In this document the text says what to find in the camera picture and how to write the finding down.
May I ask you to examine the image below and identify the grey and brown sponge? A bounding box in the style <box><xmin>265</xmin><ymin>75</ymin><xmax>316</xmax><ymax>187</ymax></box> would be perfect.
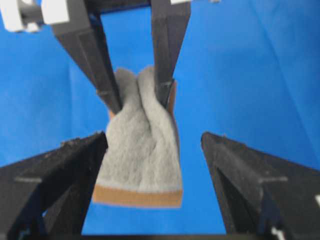
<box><xmin>92</xmin><ymin>66</ymin><xmax>183</xmax><ymax>208</ymax></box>

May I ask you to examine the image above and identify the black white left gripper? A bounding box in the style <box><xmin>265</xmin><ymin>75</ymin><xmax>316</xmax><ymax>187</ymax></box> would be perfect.
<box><xmin>0</xmin><ymin>0</ymin><xmax>150</xmax><ymax>114</ymax></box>

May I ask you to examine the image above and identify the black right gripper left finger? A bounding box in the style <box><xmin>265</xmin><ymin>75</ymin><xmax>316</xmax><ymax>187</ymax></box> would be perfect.
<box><xmin>0</xmin><ymin>132</ymin><xmax>108</xmax><ymax>240</ymax></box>

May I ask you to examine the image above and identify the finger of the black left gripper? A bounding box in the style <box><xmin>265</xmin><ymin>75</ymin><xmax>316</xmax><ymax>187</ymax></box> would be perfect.
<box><xmin>150</xmin><ymin>0</ymin><xmax>191</xmax><ymax>108</ymax></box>

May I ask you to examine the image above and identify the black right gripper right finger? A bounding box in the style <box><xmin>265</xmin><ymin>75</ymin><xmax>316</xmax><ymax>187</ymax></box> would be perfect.
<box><xmin>201</xmin><ymin>132</ymin><xmax>320</xmax><ymax>240</ymax></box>

